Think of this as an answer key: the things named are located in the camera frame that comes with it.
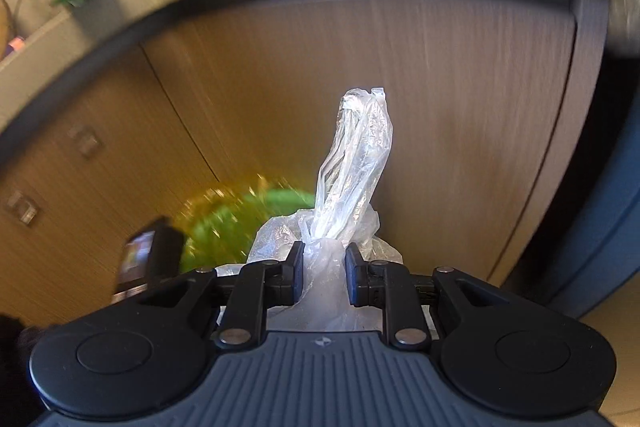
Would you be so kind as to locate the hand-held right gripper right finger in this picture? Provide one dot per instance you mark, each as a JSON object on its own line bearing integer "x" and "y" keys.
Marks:
{"x": 354, "y": 277}

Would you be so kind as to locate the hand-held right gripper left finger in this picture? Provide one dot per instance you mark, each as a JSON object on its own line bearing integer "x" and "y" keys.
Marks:
{"x": 294, "y": 274}

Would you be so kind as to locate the green trash bin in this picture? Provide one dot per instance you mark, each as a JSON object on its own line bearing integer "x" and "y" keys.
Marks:
{"x": 220, "y": 232}

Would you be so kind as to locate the clear plastic bag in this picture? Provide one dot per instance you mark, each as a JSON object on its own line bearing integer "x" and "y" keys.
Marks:
{"x": 350, "y": 167}

